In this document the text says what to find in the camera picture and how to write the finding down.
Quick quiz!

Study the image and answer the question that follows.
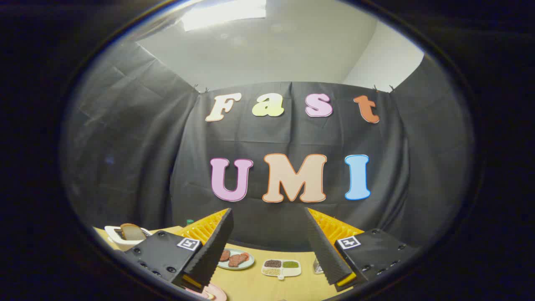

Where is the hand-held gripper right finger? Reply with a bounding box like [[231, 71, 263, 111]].
[[304, 207, 418, 292]]

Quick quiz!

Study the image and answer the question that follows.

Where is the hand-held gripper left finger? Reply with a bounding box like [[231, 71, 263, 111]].
[[124, 208, 234, 293]]

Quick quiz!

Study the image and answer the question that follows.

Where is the brown crust bread slice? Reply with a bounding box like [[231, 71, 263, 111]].
[[120, 223, 147, 241]]

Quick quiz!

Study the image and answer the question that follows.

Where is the light green round plate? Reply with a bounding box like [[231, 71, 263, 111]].
[[217, 249, 255, 270]]

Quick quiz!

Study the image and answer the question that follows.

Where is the white divided bean dish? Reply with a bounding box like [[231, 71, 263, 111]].
[[262, 259, 302, 280]]

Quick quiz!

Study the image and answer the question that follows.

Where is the pink round plate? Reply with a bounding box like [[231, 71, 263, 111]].
[[186, 282, 227, 301]]

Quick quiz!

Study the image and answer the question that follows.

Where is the white toaster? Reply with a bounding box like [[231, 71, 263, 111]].
[[104, 225, 153, 245]]

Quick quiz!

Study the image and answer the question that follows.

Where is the black backdrop cloth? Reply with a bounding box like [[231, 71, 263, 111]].
[[63, 40, 475, 251]]

